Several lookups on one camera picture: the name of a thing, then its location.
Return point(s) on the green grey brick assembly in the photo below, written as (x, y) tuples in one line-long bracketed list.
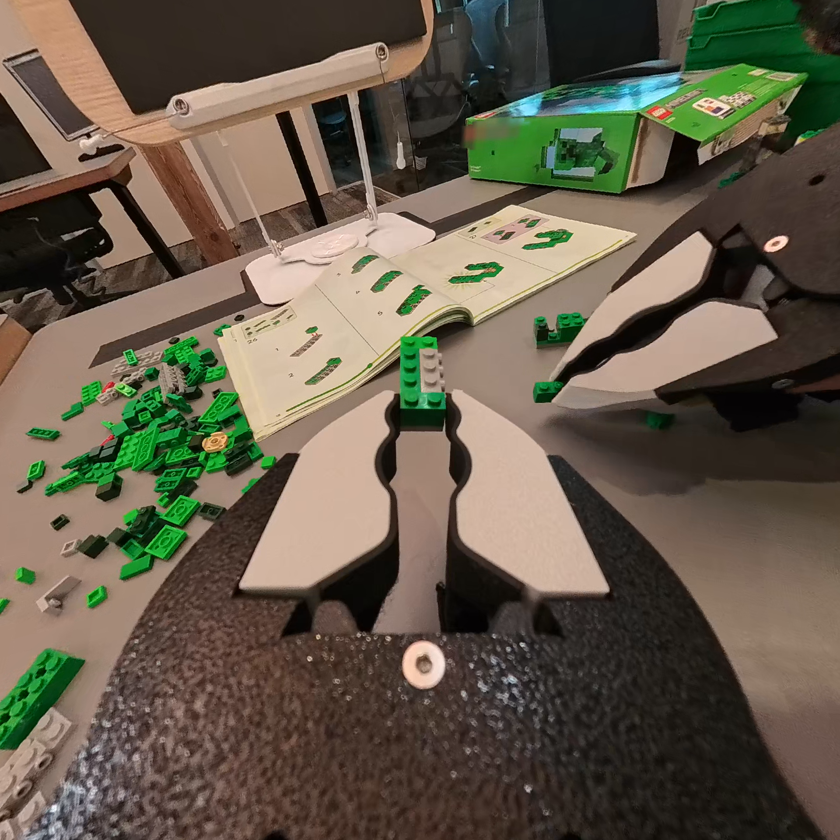
[(413, 367)]

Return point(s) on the grey desk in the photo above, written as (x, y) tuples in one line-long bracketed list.
[(656, 525)]

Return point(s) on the green plastic crates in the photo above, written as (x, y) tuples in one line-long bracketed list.
[(741, 33)]

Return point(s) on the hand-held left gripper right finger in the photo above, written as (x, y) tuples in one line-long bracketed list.
[(525, 518)]

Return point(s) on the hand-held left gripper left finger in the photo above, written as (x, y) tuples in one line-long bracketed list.
[(328, 512)]

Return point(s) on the grey brick plate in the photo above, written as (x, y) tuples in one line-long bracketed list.
[(19, 781), (49, 728)]

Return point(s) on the building instruction booklet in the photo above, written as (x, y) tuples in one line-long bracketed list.
[(354, 308)]

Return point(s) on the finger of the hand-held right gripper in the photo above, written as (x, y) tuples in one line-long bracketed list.
[(656, 275), (689, 348)]

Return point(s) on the green two-stud brick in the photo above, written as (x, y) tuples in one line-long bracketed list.
[(544, 392)]

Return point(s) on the black mesh office chair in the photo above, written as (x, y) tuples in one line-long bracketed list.
[(46, 243)]

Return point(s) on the brown-top background desk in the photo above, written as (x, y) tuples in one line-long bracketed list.
[(65, 177)]

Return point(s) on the long green brick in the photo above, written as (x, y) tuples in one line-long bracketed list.
[(36, 699)]

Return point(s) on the small green cube brick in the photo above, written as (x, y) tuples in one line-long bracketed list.
[(658, 421)]

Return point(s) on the green toy set box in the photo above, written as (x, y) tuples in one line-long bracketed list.
[(505, 170)]

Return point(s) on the grey bracket piece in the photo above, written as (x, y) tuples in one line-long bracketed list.
[(58, 594)]

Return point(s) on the wood-edged neighbouring desk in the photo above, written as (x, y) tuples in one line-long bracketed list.
[(12, 348)]

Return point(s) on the wooden post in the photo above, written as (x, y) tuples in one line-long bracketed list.
[(190, 203)]

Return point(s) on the green tan partial brick build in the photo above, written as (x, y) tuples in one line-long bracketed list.
[(558, 331)]

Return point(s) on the pile of green bricks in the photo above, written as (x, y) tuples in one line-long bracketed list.
[(164, 453)]

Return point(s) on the wood-backed black panel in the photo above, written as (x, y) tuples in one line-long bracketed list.
[(229, 52)]

